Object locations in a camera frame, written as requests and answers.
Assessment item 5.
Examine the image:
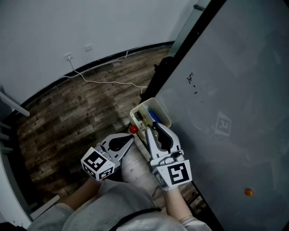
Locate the grey whiteboard panel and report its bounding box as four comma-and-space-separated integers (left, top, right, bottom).
155, 0, 289, 231

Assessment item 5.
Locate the blue plastic item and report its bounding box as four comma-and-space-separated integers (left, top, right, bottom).
146, 107, 162, 124

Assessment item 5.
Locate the black chest strap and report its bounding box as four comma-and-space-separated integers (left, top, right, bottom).
108, 207, 162, 231

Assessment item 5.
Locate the person's right forearm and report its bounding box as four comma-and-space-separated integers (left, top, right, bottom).
163, 188, 195, 223

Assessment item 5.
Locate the white cable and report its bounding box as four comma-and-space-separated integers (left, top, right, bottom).
99, 46, 147, 64
63, 59, 149, 95

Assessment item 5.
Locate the person's grey shirt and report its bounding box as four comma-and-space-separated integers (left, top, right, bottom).
27, 180, 213, 231

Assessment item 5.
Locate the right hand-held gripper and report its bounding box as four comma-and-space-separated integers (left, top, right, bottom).
145, 122, 193, 191

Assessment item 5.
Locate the black marker pen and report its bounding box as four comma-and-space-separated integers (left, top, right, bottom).
141, 119, 158, 133

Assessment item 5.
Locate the white desk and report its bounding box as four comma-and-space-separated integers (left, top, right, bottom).
0, 87, 61, 228

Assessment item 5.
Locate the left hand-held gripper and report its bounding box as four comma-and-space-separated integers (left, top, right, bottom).
80, 133, 135, 181

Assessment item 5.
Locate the person's left forearm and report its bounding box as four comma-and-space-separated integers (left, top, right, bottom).
60, 178, 102, 212

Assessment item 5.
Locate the cream plastic holder box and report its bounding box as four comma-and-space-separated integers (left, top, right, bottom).
130, 97, 172, 141

